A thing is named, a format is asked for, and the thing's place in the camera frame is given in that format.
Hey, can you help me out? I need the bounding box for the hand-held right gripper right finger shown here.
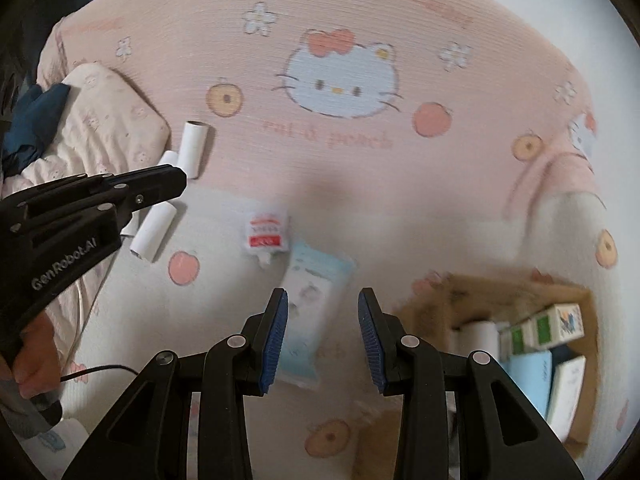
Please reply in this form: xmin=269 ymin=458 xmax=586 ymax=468
xmin=357 ymin=287 xmax=587 ymax=480

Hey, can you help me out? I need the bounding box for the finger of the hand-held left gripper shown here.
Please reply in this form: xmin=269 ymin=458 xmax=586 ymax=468
xmin=10 ymin=164 xmax=188 ymax=223

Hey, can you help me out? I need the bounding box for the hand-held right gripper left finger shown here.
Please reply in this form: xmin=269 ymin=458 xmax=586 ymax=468
xmin=62 ymin=287 xmax=290 ymax=480

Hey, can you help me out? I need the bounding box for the light blue wet wipes pack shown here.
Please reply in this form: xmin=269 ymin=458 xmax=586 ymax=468
xmin=272 ymin=240 xmax=357 ymax=391

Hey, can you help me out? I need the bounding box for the pile of white rolls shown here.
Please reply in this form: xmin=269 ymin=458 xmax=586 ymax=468
xmin=129 ymin=120 xmax=211 ymax=263

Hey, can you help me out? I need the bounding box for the white glossy paper roll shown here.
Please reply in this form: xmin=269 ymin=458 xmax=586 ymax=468
xmin=450 ymin=321 xmax=501 ymax=366

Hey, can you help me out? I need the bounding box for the brown cardboard box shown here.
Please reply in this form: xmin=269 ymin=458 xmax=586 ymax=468
xmin=350 ymin=272 xmax=603 ymax=480

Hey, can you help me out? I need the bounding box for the person's left hand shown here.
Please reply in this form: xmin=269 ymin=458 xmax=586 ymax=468
xmin=10 ymin=311 xmax=65 ymax=400

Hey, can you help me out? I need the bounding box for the cream cartoon-print blanket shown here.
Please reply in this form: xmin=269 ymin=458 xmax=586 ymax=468
xmin=5 ymin=62 xmax=173 ymax=341

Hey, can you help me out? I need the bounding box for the white pouch with red label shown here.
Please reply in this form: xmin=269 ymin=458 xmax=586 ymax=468
xmin=243 ymin=199 xmax=291 ymax=268

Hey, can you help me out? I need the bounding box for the dark blue cloth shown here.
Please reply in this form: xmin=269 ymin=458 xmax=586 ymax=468
xmin=2 ymin=82 xmax=71 ymax=179

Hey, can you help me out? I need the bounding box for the green and white carton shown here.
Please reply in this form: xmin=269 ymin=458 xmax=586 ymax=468
xmin=500 ymin=317 xmax=539 ymax=359

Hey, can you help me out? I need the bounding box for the pink cat-print bed sheet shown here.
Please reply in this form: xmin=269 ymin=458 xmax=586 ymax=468
xmin=30 ymin=0 xmax=636 ymax=480

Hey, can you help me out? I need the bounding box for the light blue flat pack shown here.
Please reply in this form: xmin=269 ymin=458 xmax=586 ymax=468
xmin=501 ymin=350 xmax=554 ymax=417

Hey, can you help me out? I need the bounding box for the white packet with blue print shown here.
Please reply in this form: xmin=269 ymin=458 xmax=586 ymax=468
xmin=22 ymin=417 xmax=92 ymax=467

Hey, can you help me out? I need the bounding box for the white carton with butterfly print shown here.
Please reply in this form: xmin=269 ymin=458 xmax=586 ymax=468
xmin=532 ymin=302 xmax=586 ymax=349

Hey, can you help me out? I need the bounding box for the plain white box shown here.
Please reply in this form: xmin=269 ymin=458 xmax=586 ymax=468
xmin=545 ymin=355 xmax=587 ymax=429

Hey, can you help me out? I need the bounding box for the black cable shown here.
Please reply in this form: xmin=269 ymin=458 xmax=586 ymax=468
xmin=30 ymin=363 xmax=142 ymax=423

